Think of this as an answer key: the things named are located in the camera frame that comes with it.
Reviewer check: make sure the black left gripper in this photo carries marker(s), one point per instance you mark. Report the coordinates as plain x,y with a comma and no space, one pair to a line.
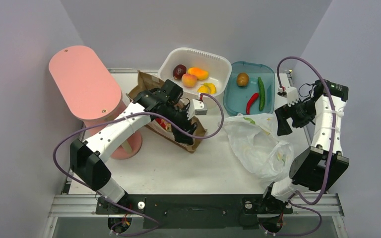
185,124

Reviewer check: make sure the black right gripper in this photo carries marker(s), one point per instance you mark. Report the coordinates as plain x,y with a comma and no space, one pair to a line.
282,113

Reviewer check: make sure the red package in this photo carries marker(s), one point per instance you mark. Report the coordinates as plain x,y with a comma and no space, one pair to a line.
164,124

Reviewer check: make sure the brown paper grocery bag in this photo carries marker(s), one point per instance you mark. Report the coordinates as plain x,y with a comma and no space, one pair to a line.
147,81

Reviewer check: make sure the orange peach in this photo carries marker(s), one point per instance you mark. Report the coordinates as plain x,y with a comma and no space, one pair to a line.
189,80

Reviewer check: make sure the green cucumber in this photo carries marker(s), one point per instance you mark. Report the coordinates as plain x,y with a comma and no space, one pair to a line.
262,94

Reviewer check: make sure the red chili pepper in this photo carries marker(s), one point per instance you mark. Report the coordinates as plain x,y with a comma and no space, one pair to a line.
250,102

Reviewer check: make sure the white plastic grocery bag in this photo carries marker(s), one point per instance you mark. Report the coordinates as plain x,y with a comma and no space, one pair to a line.
254,141

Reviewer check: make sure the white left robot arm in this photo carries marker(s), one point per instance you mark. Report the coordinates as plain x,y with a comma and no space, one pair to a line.
88,158

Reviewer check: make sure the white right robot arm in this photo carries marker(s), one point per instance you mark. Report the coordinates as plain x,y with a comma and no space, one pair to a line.
319,166

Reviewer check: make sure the dark red plum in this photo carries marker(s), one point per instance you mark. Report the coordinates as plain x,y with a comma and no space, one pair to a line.
179,71

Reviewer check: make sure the orange yellow mango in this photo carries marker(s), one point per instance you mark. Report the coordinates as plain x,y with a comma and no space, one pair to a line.
199,73

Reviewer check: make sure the white plastic basket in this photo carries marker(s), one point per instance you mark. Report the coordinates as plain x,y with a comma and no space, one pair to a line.
219,69

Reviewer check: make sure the teal transparent plastic tub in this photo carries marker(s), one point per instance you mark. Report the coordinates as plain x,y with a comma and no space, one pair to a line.
235,98

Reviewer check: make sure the brown kiwi fruit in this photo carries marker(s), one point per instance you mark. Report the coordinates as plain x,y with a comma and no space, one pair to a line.
242,80

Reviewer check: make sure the pink tiered shelf stand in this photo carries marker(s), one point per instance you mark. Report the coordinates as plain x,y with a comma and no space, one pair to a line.
91,93

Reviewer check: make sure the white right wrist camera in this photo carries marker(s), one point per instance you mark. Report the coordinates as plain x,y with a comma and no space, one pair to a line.
291,95

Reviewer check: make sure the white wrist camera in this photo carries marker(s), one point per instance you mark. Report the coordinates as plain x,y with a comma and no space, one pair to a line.
196,108
291,95

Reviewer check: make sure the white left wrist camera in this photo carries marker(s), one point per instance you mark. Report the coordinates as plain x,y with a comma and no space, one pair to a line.
196,108

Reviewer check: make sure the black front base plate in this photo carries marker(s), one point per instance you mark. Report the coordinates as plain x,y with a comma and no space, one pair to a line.
215,211

